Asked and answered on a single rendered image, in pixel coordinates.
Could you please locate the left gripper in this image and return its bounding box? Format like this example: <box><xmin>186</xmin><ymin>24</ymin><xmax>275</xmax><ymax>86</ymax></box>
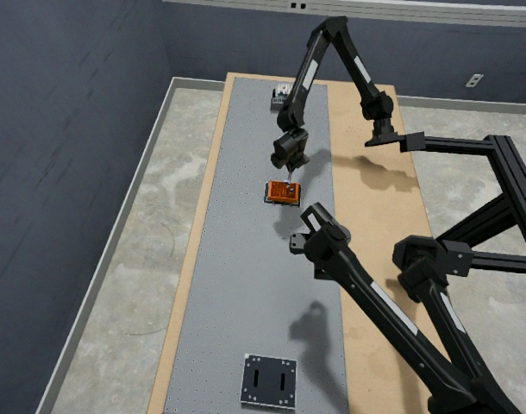
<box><xmin>314</xmin><ymin>264</ymin><xmax>334</xmax><ymax>281</ymax></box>

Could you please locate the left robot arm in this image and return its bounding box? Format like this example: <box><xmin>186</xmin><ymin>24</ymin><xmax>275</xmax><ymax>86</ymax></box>
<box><xmin>289</xmin><ymin>202</ymin><xmax>522</xmax><ymax>414</ymax></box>

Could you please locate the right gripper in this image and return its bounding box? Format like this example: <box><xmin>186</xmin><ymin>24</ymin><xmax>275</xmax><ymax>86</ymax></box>
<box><xmin>285</xmin><ymin>152</ymin><xmax>310</xmax><ymax>173</ymax></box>

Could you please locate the orange grid rack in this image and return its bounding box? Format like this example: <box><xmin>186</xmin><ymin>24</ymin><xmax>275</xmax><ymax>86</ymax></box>
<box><xmin>267</xmin><ymin>180</ymin><xmax>298</xmax><ymax>203</ymax></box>

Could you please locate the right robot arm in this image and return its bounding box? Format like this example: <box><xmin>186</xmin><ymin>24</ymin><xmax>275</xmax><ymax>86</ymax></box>
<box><xmin>271</xmin><ymin>16</ymin><xmax>398</xmax><ymax>169</ymax></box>

